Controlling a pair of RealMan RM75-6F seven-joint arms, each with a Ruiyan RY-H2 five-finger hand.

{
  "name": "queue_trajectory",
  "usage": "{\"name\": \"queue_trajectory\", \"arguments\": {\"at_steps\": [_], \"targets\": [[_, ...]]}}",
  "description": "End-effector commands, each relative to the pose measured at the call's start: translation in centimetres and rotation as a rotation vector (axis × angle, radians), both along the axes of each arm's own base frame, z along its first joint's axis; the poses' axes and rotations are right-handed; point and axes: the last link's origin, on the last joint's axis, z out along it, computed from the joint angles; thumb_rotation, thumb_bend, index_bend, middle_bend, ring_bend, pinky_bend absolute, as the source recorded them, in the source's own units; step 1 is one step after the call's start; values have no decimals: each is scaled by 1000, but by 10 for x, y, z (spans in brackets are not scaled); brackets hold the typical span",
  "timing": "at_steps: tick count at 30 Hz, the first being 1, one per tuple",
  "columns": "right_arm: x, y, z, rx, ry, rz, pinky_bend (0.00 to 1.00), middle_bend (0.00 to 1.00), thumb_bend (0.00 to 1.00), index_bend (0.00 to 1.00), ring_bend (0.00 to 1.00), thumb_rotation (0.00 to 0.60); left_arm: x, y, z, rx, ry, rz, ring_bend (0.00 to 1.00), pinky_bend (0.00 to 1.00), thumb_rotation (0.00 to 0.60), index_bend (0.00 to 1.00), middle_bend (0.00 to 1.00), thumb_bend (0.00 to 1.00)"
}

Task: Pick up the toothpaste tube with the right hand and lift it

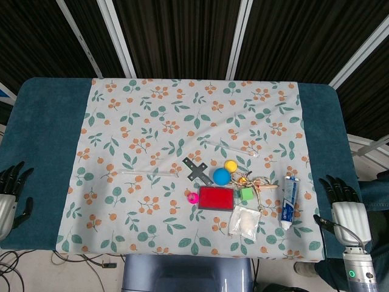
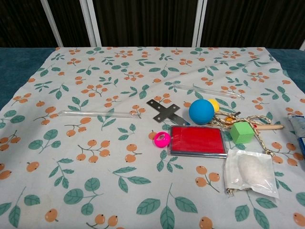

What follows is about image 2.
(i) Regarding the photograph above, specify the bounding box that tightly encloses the blue white packet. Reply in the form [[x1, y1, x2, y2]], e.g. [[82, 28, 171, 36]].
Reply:
[[287, 113, 305, 155]]

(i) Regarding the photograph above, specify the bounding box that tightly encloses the blue ball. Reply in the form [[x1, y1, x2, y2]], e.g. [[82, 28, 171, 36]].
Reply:
[[189, 99, 215, 125]]

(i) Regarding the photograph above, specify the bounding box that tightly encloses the red ink pad case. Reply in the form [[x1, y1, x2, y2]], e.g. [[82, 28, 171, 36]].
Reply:
[[168, 125, 228, 159]]

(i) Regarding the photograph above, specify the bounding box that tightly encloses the clear glass test tube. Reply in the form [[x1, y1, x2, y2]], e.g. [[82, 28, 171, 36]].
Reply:
[[58, 110, 142, 119], [173, 83, 245, 101]]

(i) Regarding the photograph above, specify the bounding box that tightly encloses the yellow ball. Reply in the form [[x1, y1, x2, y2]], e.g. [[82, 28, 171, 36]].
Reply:
[[208, 99, 220, 113]]

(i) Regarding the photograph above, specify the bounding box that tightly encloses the floral printed tablecloth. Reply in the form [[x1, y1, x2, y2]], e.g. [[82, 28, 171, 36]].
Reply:
[[0, 46, 305, 229]]

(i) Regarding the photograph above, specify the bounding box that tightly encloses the green cube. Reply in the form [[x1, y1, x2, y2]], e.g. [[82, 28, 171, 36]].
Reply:
[[230, 122, 254, 145]]

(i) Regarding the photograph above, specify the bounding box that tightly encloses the white sealed gauze packet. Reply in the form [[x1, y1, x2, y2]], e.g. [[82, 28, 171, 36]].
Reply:
[[224, 149, 280, 199]]

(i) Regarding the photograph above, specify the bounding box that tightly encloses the metal cross bracket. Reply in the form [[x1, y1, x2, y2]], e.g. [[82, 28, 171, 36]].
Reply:
[[146, 99, 191, 126]]

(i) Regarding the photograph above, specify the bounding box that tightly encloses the pink plastic ring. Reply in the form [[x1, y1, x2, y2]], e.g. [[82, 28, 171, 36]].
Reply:
[[154, 132, 171, 149]]

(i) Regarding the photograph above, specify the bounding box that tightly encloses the white screen frame post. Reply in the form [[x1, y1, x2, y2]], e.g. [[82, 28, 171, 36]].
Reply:
[[40, 0, 64, 48], [192, 0, 207, 47], [79, 0, 103, 47]]

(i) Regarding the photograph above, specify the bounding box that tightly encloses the wooden handled skipping rope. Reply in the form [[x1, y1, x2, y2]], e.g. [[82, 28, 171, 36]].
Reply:
[[213, 112, 285, 157]]

